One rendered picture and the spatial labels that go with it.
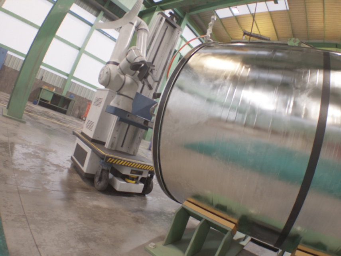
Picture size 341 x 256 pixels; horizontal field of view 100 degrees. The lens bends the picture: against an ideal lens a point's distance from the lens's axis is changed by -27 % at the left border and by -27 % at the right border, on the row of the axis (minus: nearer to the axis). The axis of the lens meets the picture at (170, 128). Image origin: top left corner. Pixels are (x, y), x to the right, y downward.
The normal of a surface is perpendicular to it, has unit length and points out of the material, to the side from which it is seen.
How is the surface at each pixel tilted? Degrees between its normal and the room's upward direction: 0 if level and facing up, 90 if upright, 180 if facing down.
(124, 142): 90
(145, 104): 90
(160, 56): 90
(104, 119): 90
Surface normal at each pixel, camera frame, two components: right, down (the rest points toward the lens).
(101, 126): 0.67, 0.18
